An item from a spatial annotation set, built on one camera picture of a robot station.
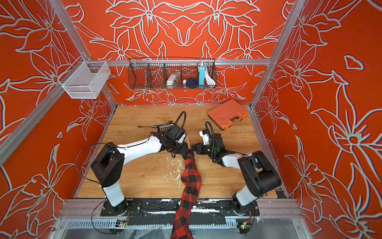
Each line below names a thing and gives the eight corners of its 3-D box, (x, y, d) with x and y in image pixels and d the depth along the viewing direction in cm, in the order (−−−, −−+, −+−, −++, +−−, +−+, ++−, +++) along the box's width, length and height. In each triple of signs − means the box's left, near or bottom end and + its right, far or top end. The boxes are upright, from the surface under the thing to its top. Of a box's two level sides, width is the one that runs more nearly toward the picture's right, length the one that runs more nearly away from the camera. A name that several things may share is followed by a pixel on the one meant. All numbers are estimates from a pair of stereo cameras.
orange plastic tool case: (221, 131, 104) (222, 127, 101) (205, 115, 115) (206, 110, 111) (249, 116, 114) (251, 111, 110) (232, 101, 125) (233, 97, 121)
